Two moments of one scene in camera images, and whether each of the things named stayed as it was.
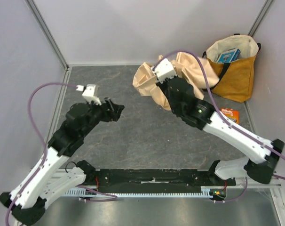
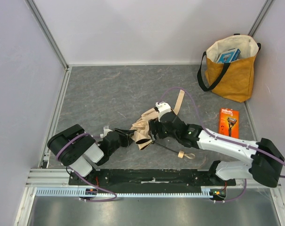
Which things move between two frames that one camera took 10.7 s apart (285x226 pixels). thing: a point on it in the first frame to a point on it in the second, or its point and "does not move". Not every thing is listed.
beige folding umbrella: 188,66 to 140,133
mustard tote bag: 234,83 does not move
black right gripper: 171,87 to 153,129
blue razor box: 229,56 does not move
